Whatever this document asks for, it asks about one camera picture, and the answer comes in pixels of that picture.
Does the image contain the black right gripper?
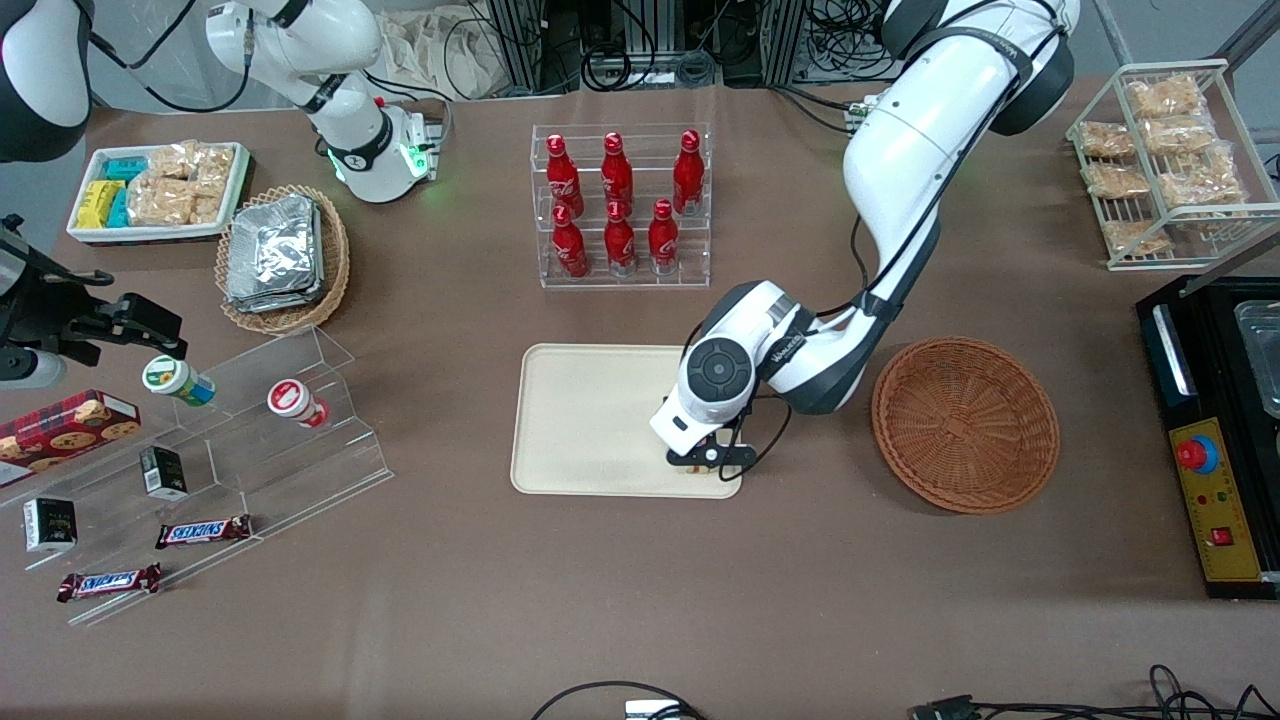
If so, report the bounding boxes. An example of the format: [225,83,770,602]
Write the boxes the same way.
[0,214,188,367]

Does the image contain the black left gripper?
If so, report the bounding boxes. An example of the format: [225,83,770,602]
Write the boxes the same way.
[667,440,759,471]

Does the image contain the white rectangular snack tray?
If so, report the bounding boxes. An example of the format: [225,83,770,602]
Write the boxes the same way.
[66,142,253,246]

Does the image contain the cream plastic tray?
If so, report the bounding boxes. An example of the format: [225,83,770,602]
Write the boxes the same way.
[510,343,746,499]

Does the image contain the wicker basket holding foil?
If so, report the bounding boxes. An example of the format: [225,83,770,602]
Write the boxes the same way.
[215,185,351,336]

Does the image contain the empty brown wicker basket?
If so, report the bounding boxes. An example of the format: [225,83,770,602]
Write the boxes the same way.
[870,337,1061,515]

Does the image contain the green lid white cup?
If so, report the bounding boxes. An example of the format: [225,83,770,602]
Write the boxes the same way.
[142,355,217,408]

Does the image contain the clear rice cracker bag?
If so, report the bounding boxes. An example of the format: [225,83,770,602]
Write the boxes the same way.
[127,177,194,227]
[195,146,237,225]
[147,142,204,183]

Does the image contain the yellow snack packet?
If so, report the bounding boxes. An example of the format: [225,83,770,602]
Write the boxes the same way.
[77,180,123,230]

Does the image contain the stack of foil containers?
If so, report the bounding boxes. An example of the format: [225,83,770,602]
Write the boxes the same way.
[224,194,327,314]

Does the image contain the red plaid cookie box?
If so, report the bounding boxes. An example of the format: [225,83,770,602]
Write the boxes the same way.
[0,389,142,473]

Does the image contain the small black box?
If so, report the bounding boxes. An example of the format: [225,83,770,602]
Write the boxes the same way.
[23,497,79,554]
[139,446,190,502]

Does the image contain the red lid white cup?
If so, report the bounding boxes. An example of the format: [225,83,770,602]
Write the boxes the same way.
[267,378,332,430]

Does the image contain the clear acrylic stepped display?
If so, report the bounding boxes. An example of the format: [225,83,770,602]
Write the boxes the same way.
[0,325,394,627]

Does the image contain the clear acrylic bottle rack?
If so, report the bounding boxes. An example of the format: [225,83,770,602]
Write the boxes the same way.
[530,123,713,291]

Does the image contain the Snickers chocolate bar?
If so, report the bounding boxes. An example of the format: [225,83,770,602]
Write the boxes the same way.
[56,563,164,604]
[155,514,254,550]

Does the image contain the red cola bottle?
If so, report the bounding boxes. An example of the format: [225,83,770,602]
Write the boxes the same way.
[552,205,590,279]
[648,198,682,276]
[604,200,638,278]
[672,129,706,217]
[600,131,635,213]
[545,133,585,217]

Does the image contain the beige cloth bag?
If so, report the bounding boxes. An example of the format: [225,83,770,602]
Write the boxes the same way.
[378,4,504,99]

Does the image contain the bagged fried snack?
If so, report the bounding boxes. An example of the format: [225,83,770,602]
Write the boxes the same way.
[1102,219,1172,257]
[1079,121,1137,160]
[1084,162,1152,200]
[1126,74,1207,120]
[1142,116,1217,157]
[1158,148,1248,209]

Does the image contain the black control box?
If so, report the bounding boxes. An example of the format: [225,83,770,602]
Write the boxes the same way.
[1135,274,1280,601]

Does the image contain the clear plastic container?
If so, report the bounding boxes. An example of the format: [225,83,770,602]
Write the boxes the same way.
[1234,299,1280,418]

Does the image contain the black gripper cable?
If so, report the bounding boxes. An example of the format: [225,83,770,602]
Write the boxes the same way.
[733,392,794,471]

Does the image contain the black looped cable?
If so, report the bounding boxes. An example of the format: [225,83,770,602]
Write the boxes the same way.
[529,681,707,720]

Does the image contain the black cable bundle with plug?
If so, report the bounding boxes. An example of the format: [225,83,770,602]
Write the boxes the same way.
[908,664,1280,720]

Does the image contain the white wire rack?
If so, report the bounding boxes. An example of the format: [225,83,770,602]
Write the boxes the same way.
[1065,59,1280,272]

